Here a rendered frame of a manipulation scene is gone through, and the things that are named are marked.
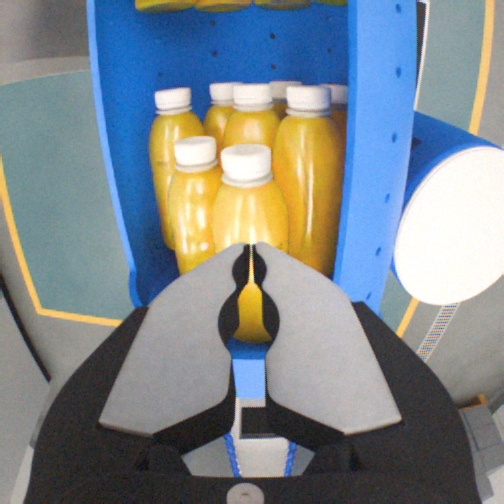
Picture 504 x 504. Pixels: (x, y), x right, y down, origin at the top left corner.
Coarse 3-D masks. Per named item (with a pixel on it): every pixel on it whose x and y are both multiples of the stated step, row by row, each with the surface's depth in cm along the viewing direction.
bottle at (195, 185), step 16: (176, 176) 29; (192, 176) 29; (208, 176) 29; (176, 192) 29; (192, 192) 28; (208, 192) 29; (176, 208) 30; (192, 208) 29; (208, 208) 29; (176, 224) 30; (192, 224) 30; (208, 224) 30; (176, 240) 32; (192, 240) 31; (208, 240) 31; (176, 256) 34; (192, 256) 32; (208, 256) 32
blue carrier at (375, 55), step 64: (128, 0) 25; (384, 0) 13; (128, 64) 29; (192, 64) 35; (256, 64) 37; (320, 64) 34; (384, 64) 15; (128, 128) 31; (384, 128) 17; (128, 192) 33; (384, 192) 20; (128, 256) 34; (384, 256) 24; (256, 384) 26
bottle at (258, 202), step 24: (216, 192) 27; (240, 192) 25; (264, 192) 25; (216, 216) 26; (240, 216) 25; (264, 216) 25; (288, 216) 27; (216, 240) 27; (240, 240) 25; (264, 240) 25; (288, 240) 28; (240, 312) 30; (240, 336) 32; (264, 336) 31
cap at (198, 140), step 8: (200, 136) 30; (176, 144) 28; (184, 144) 28; (192, 144) 27; (200, 144) 27; (208, 144) 28; (176, 152) 28; (184, 152) 28; (192, 152) 27; (200, 152) 28; (208, 152) 28; (184, 160) 28; (192, 160) 28; (200, 160) 28; (208, 160) 29
